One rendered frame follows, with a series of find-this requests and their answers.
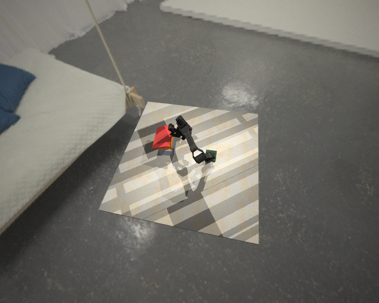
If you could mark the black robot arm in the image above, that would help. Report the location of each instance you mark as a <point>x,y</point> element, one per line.
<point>185,130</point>

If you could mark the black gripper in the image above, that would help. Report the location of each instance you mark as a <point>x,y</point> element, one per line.
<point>175,132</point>

